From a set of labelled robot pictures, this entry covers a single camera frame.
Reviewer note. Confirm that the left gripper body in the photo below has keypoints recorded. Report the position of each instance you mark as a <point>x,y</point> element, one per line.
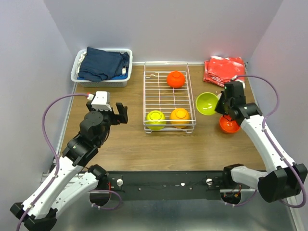
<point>112,119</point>

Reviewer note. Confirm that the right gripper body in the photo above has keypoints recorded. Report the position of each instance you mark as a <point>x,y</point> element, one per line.
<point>223,104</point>

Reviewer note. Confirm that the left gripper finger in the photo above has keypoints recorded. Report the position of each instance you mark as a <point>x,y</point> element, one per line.
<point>90,107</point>
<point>122,116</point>

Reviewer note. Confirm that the lime green bowl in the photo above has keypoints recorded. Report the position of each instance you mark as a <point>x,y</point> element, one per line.
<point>155,120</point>
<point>206,103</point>

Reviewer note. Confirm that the lime green bowl front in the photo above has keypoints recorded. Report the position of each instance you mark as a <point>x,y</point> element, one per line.
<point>155,120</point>

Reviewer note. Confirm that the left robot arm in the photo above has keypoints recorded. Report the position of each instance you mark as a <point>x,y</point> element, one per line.
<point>40,211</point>

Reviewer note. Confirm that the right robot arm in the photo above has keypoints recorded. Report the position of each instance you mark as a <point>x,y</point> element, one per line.
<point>283,177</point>

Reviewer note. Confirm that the white plastic laundry basket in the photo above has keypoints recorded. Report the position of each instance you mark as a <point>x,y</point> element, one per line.
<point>105,83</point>

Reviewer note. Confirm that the red white folded towel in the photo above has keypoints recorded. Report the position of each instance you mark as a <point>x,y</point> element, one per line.
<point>220,70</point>

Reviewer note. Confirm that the dark blue jeans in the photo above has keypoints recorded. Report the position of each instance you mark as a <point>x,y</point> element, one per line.
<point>99,65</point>

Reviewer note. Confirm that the blue cloth in basket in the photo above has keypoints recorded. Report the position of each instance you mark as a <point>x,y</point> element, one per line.
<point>121,77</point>

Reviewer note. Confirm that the white cloth in basket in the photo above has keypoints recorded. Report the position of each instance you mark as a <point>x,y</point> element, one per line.
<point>80,60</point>

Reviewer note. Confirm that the yellow orange bowl front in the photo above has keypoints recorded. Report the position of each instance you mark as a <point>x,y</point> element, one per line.
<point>180,118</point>

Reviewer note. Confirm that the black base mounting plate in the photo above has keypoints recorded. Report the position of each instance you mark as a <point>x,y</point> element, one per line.
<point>168,185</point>

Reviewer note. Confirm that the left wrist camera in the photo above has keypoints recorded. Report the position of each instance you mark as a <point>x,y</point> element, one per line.
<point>100,101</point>

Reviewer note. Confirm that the white wire dish rack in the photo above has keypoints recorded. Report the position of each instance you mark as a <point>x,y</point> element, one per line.
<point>158,95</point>

